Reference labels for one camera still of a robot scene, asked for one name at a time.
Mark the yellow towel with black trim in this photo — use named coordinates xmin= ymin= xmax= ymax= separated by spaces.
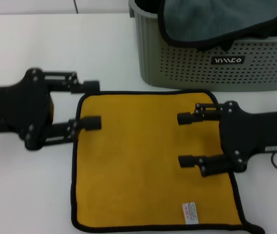
xmin=70 ymin=89 xmax=265 ymax=234

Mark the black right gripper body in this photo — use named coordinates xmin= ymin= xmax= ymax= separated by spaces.
xmin=219 ymin=100 xmax=277 ymax=174

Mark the grey towel with black trim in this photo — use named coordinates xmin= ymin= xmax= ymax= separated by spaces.
xmin=157 ymin=0 xmax=277 ymax=52

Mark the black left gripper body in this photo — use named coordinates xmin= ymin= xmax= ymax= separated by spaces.
xmin=0 ymin=68 xmax=54 ymax=151

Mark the grey perforated storage basket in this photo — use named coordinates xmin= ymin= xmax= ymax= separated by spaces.
xmin=128 ymin=0 xmax=277 ymax=91

